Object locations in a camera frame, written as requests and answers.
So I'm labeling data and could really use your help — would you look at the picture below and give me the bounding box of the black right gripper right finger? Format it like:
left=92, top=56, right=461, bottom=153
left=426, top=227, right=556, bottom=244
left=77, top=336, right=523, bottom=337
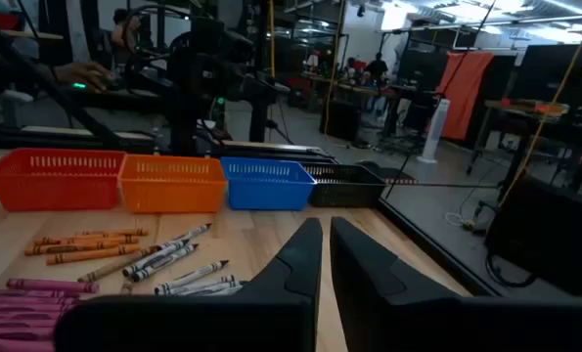
left=329, top=216, right=582, bottom=352

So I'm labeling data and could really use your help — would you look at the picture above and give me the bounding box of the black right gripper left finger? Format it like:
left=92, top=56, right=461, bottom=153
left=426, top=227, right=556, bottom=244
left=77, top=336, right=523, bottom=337
left=54, top=217, right=324, bottom=352

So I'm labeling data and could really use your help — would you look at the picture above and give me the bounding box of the magenta crayon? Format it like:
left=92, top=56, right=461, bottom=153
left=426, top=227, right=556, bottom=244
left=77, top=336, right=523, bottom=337
left=0, top=337, right=57, bottom=352
left=0, top=288, right=82, bottom=301
left=0, top=296, right=79, bottom=309
left=0, top=316, right=62, bottom=330
left=5, top=278, right=101, bottom=295
left=0, top=304, right=75, bottom=319
left=0, top=326, right=57, bottom=341

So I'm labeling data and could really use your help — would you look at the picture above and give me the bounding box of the blue plastic basket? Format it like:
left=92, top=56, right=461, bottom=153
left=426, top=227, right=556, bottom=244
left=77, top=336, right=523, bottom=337
left=219, top=155, right=317, bottom=212

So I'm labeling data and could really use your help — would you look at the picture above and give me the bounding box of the black plastic basket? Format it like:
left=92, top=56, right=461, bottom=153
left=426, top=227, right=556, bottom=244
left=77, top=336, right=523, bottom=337
left=299, top=162, right=387, bottom=209

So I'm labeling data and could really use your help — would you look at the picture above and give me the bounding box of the orange plastic basket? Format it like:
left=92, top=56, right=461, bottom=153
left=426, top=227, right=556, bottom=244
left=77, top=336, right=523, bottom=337
left=117, top=154, right=229, bottom=215

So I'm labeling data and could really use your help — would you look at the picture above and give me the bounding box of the black box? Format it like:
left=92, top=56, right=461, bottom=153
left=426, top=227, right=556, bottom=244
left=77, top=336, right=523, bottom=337
left=483, top=174, right=582, bottom=297

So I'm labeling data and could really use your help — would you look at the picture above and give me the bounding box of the white tower fan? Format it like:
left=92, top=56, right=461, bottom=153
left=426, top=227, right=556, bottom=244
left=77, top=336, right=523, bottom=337
left=416, top=98, right=452, bottom=164

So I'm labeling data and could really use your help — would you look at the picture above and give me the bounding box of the black bin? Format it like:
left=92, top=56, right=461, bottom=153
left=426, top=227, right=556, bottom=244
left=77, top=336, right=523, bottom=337
left=319, top=99, right=363, bottom=144

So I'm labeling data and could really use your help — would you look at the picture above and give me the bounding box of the orange hanging cloth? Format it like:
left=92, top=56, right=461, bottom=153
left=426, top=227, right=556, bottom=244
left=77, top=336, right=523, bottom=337
left=434, top=50, right=496, bottom=142

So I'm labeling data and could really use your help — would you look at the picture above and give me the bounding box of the person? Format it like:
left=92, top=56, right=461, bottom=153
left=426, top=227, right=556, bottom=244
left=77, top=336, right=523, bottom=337
left=362, top=51, right=390, bottom=92
left=110, top=7, right=143, bottom=56

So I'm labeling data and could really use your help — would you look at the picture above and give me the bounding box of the wooden work table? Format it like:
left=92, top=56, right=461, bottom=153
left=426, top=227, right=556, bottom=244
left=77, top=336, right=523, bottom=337
left=482, top=97, right=582, bottom=193

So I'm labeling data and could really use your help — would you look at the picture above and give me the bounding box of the red plastic basket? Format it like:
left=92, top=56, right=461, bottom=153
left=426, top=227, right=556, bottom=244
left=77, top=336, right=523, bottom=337
left=0, top=148, right=127, bottom=213

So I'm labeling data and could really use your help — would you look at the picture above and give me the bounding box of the large black monitor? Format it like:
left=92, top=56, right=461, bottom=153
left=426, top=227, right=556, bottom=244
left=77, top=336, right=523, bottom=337
left=508, top=43, right=582, bottom=110

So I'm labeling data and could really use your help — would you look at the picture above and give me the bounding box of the person's hand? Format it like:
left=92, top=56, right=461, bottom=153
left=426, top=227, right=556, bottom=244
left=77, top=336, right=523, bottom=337
left=52, top=62, right=116, bottom=95

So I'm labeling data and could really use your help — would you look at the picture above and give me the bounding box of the wooden shelf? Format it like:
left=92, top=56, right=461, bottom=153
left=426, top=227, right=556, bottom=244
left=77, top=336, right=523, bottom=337
left=0, top=28, right=65, bottom=42

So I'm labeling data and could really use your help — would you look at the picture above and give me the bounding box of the coiled black cable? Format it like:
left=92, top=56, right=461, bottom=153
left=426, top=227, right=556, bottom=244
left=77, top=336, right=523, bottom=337
left=483, top=251, right=539, bottom=289

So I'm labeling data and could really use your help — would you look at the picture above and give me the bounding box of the white floor cable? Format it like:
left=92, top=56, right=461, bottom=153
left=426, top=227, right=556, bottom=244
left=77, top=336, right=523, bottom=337
left=443, top=210, right=470, bottom=230

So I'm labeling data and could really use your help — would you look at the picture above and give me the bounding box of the yellow hanging cable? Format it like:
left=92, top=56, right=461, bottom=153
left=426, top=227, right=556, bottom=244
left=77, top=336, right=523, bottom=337
left=496, top=0, right=582, bottom=209
left=322, top=0, right=348, bottom=136
left=267, top=0, right=277, bottom=79

